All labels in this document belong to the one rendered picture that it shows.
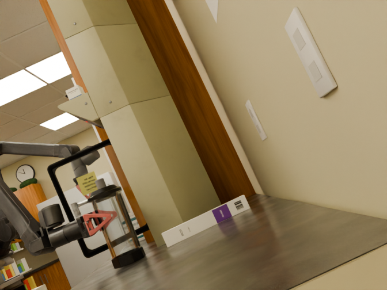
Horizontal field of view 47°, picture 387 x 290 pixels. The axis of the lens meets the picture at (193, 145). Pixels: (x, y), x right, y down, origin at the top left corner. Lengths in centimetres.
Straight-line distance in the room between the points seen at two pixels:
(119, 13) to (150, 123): 44
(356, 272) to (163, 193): 108
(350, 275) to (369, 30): 23
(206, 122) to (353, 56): 139
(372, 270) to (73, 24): 136
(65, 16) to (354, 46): 127
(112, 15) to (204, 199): 73
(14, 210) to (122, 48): 65
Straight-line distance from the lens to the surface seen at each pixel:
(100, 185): 140
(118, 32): 166
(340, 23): 51
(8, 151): 215
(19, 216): 153
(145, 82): 161
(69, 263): 673
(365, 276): 47
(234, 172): 185
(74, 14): 165
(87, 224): 136
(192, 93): 188
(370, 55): 48
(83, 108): 155
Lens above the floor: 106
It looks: 5 degrees up
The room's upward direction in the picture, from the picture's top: 25 degrees counter-clockwise
